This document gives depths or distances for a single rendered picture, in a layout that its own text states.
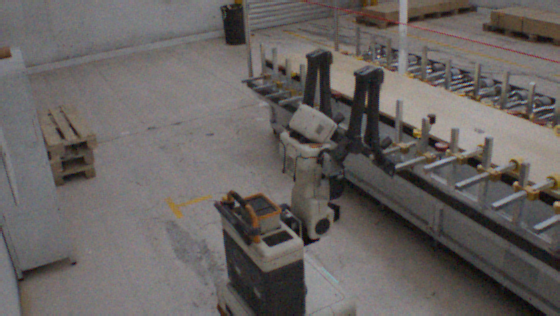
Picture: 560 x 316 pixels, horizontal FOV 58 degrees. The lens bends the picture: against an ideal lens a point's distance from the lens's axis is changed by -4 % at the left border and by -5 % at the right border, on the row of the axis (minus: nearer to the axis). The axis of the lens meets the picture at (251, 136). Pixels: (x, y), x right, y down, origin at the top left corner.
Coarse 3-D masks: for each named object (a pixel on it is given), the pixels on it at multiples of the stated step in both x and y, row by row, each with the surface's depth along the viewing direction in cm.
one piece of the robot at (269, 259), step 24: (240, 216) 292; (288, 216) 291; (240, 240) 281; (264, 240) 269; (288, 240) 267; (240, 264) 291; (264, 264) 260; (288, 264) 269; (240, 288) 303; (264, 288) 267; (288, 288) 273; (264, 312) 276; (288, 312) 279
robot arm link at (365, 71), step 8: (360, 72) 255; (368, 72) 252; (360, 80) 253; (368, 80) 254; (360, 88) 254; (360, 96) 256; (352, 104) 260; (360, 104) 258; (352, 112) 261; (360, 112) 259; (352, 120) 261; (360, 120) 261; (352, 128) 262; (360, 128) 263; (344, 136) 269; (352, 136) 262; (360, 136) 262; (352, 144) 262; (360, 144) 263; (352, 152) 263; (360, 152) 265
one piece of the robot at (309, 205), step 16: (288, 144) 280; (304, 144) 271; (320, 144) 271; (288, 160) 282; (304, 160) 268; (288, 176) 284; (304, 176) 278; (320, 176) 283; (304, 192) 285; (320, 192) 294; (304, 208) 290; (320, 208) 286; (304, 224) 293; (320, 224) 290
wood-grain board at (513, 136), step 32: (352, 64) 511; (352, 96) 429; (384, 96) 423; (416, 96) 417; (448, 96) 412; (416, 128) 362; (448, 128) 356; (480, 128) 351; (512, 128) 348; (544, 128) 344; (480, 160) 314; (544, 160) 303
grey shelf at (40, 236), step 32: (0, 64) 358; (0, 96) 332; (32, 128) 348; (32, 160) 355; (32, 192) 362; (0, 224) 359; (32, 224) 370; (64, 224) 381; (32, 256) 378; (64, 256) 390
